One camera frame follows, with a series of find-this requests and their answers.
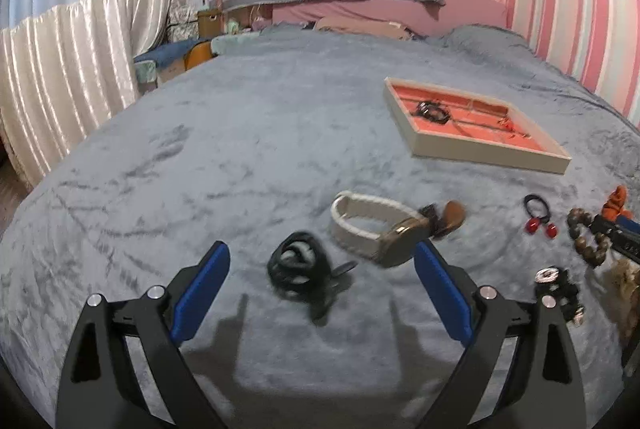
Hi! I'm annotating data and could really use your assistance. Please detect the brown wooden bead bracelet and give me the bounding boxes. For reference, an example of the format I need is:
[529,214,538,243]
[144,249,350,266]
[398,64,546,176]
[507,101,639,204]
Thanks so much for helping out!
[567,207,615,268]

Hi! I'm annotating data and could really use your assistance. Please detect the black hair tie red beads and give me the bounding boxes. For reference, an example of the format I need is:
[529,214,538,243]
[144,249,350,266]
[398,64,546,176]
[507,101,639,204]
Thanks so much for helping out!
[522,194,561,240]

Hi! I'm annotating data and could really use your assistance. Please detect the beige pillow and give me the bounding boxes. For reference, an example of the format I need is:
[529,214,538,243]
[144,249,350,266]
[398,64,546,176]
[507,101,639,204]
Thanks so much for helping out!
[314,16,413,41]

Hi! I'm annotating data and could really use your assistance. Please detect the black fabric scrunchie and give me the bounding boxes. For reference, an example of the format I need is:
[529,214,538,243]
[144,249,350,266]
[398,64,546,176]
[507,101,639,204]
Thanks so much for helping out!
[267,231,358,324]

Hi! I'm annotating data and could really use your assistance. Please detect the white strap wristwatch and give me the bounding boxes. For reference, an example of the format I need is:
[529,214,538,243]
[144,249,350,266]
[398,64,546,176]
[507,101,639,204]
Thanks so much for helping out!
[330,190,436,268]

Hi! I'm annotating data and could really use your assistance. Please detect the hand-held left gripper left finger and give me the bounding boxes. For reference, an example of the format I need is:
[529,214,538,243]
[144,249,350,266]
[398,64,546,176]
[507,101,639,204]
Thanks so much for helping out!
[55,240,232,429]

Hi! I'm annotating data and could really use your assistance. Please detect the black and silver bracelet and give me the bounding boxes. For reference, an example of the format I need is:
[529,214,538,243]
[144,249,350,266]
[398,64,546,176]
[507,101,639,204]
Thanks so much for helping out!
[534,266,587,327]

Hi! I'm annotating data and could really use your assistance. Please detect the pink bed sheet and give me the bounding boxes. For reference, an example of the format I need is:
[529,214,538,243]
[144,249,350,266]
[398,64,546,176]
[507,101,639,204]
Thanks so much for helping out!
[271,0,509,38]

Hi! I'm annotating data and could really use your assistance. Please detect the brown hair clip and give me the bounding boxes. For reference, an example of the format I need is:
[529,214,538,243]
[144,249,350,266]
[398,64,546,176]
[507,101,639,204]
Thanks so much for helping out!
[421,200,467,239]

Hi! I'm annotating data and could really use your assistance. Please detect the orange scrunchie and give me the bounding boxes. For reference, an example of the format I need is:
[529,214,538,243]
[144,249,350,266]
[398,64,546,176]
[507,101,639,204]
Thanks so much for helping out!
[601,185,632,222]

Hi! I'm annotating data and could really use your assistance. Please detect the black scrunchie with chain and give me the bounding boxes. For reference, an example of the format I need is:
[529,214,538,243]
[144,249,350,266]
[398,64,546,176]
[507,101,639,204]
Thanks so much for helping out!
[414,100,452,125]

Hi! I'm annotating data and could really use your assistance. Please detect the white satin curtain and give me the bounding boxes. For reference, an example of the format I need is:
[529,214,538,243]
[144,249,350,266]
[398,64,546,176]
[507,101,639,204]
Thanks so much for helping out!
[0,0,202,191]

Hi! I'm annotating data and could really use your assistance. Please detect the blue folded cloth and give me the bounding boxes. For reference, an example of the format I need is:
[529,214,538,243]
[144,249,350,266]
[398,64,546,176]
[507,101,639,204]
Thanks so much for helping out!
[133,38,211,66]

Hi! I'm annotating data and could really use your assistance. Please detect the brown storage box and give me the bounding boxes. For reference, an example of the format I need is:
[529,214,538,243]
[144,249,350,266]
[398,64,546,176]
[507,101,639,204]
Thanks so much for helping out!
[197,8,224,38]

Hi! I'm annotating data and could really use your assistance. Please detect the pale green box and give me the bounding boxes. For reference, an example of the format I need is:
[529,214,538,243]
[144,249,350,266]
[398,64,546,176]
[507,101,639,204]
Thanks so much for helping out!
[134,61,159,86]

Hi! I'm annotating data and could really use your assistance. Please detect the orange wooden chair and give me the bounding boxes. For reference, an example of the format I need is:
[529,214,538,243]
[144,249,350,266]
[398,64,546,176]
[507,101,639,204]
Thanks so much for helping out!
[183,41,214,71]

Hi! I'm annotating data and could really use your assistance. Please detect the grey plush blanket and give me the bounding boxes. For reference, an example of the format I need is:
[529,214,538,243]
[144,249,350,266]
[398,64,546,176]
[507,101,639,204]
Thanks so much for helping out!
[0,24,640,429]

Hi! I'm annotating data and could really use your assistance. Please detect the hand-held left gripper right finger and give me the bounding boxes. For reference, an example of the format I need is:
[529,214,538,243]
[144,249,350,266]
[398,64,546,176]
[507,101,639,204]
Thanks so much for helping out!
[414,240,588,429]

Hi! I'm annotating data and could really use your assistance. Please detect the cream satin scrunchie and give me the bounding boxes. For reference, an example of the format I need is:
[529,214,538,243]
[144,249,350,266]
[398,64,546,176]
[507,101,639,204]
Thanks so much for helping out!
[599,258,640,342]

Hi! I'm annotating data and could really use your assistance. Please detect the white jewelry tray red lining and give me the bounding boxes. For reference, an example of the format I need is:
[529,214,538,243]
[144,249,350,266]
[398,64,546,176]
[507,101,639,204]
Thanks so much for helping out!
[384,77,572,175]

